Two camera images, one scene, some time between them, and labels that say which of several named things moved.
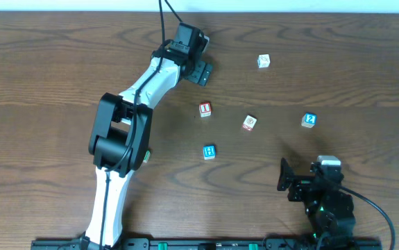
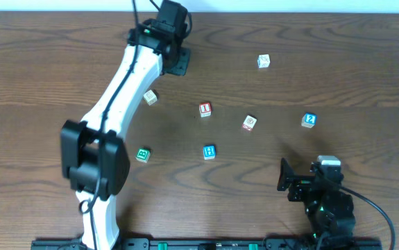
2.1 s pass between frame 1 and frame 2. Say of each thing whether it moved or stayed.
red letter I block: stayed
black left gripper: moved
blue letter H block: stayed
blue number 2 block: stayed
